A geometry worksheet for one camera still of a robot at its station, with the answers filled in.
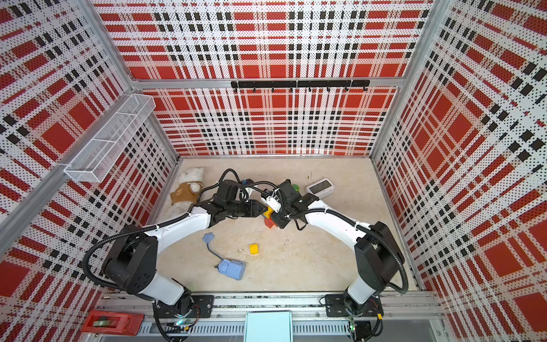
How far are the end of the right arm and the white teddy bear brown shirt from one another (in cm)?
43

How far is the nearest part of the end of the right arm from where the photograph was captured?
1.98ft

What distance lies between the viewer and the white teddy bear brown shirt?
0.96 m

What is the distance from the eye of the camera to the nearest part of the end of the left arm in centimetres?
66
